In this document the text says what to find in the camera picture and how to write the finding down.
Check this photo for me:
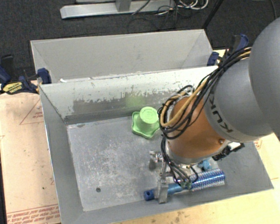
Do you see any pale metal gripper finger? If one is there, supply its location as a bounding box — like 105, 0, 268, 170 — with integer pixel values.
155, 177, 171, 205
147, 151, 160, 171

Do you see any light blue small plastic piece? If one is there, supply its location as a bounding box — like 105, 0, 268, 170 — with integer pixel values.
199, 159, 213, 172

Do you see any blue round hairbrush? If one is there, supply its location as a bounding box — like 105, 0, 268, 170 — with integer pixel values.
141, 167, 228, 201

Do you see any green plastic cup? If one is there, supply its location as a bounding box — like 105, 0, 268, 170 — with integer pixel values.
129, 105, 163, 141

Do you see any grey metal bin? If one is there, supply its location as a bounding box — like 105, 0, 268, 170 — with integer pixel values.
30, 15, 277, 224

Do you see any brown cardboard board red print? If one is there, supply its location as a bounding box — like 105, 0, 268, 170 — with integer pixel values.
0, 78, 62, 224

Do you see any black cylinder on white bracket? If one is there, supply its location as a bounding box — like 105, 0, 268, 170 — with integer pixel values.
210, 141, 247, 162

